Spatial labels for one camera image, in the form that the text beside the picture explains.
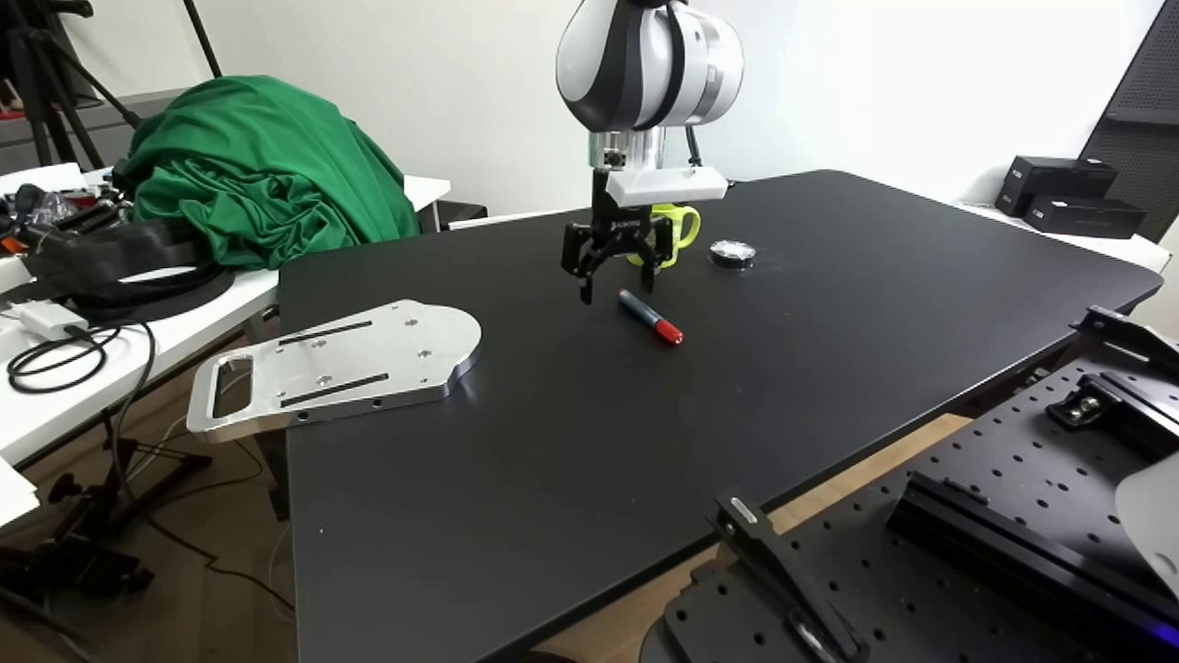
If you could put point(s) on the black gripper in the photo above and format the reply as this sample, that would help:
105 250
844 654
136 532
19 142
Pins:
609 241

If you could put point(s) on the red marker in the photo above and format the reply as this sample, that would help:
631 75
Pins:
649 315

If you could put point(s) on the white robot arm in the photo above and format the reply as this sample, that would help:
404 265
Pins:
649 62

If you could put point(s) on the yellow mug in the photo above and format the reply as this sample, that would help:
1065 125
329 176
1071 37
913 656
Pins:
666 222

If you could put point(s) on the small silver foil piece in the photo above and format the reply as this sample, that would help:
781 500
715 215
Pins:
731 251

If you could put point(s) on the silver metal plate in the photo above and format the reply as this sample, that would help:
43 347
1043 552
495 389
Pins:
355 363

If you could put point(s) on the black clamp bar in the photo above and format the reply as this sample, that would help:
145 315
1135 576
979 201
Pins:
776 558

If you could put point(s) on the green cloth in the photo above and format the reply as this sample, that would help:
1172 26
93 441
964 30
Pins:
261 172

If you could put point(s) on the black perforated breadboard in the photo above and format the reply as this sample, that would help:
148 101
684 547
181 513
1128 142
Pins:
884 576

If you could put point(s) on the black device box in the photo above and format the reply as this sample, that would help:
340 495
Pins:
1090 220
1043 181

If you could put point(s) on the thin dark pole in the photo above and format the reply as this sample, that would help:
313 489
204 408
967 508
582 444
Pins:
204 37

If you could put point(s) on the white side table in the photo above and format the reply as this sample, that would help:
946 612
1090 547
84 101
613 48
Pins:
76 408

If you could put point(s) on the black tripod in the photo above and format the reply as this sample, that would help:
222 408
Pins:
43 75

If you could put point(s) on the black floor stand base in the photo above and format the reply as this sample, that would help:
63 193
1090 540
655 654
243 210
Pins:
87 574

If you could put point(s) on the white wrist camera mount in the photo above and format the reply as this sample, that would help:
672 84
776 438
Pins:
669 187

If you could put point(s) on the black rail block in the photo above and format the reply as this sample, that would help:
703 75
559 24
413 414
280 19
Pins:
1007 540

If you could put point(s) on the black metal bracket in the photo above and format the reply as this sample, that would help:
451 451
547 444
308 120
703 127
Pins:
1126 401

